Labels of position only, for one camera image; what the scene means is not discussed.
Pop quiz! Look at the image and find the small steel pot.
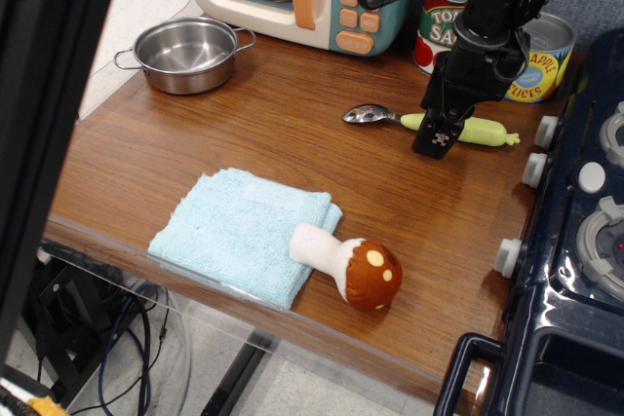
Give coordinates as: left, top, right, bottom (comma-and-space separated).
113, 18, 256, 95

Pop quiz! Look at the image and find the tomato sauce can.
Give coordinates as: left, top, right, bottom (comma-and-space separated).
413, 0, 467, 74

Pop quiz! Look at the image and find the light blue folded cloth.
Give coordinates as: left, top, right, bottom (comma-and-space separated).
148, 169, 342, 309

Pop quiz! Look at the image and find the dark blue toy stove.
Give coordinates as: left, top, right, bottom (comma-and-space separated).
435, 29, 623, 415

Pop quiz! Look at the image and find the plush brown mushroom toy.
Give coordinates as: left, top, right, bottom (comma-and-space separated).
290, 223, 403, 311

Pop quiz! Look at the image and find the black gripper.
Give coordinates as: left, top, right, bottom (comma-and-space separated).
412, 28, 530, 160

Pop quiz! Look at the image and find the black table leg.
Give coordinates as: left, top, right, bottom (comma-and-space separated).
200, 330, 278, 416

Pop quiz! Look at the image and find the yellow object at corner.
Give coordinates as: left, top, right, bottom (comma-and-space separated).
1, 378, 68, 416

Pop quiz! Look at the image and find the pineapple slices can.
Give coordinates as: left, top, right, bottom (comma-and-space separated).
505, 13, 577, 103

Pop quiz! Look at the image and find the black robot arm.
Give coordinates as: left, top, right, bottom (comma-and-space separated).
1, 0, 563, 376

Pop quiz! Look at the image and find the clear acrylic table guard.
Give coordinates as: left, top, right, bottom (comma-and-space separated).
44, 215, 504, 400

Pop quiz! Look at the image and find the black cable under table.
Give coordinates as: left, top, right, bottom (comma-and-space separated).
67, 284, 172, 416

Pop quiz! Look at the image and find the blue cable under table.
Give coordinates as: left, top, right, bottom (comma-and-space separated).
97, 284, 157, 416

